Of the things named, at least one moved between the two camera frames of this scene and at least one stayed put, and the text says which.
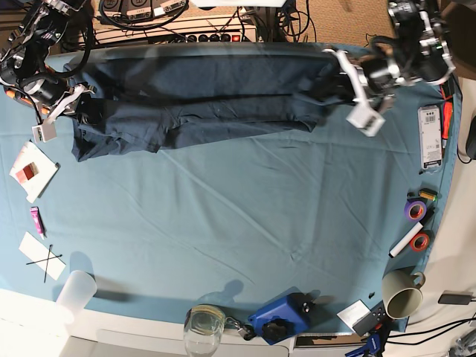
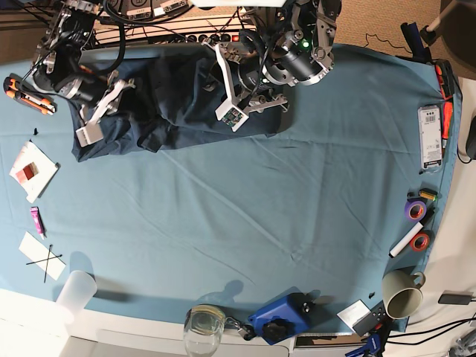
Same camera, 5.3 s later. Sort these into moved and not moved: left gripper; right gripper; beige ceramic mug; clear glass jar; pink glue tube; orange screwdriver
Moved: left gripper; right gripper
Not moved: orange screwdriver; clear glass jar; beige ceramic mug; pink glue tube
